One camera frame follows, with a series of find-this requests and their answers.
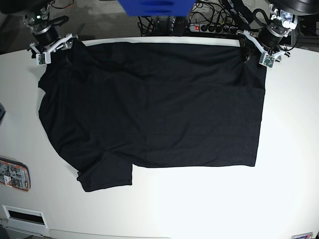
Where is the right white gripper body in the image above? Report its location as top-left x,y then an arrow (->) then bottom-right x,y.
28,26 -> 78,65

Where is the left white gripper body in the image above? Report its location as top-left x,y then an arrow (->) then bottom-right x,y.
237,24 -> 291,68

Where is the black T-shirt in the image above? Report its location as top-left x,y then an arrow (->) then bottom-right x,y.
38,41 -> 267,192

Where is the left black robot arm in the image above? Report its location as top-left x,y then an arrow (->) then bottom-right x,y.
235,0 -> 319,68

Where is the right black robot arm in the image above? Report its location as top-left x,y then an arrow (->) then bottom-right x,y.
0,0 -> 78,66

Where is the white power strip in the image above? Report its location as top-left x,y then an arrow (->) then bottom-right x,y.
188,23 -> 238,35

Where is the black power adapter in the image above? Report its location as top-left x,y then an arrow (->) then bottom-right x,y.
171,16 -> 188,36

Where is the blue box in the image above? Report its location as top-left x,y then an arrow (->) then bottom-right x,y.
118,0 -> 195,16

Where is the sticker at bottom right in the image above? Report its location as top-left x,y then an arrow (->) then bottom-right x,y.
291,232 -> 313,239

